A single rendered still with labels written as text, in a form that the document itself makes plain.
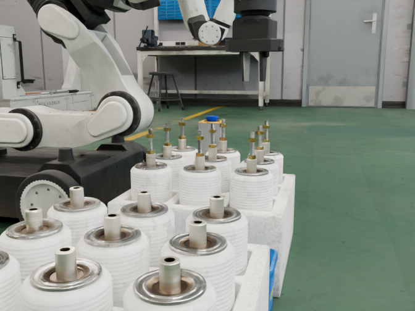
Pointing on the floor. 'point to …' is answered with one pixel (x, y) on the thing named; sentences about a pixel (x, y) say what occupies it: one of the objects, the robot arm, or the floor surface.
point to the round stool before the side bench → (165, 88)
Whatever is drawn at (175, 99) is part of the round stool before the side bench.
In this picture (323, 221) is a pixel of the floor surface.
